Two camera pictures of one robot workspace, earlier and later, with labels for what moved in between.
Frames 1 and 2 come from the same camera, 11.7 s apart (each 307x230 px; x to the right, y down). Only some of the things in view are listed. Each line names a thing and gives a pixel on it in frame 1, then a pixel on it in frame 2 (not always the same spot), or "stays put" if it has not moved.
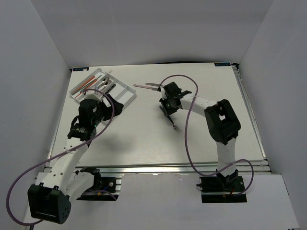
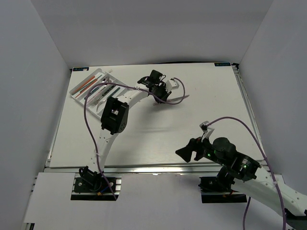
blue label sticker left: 80,68 stays put
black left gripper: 108,109 -> 165,94
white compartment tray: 100,82 stays put
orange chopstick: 78,95 stays put
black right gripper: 167,111 -> 193,144
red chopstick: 84,84 stays put
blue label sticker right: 221,64 stays put
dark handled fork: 175,127 -> 109,90
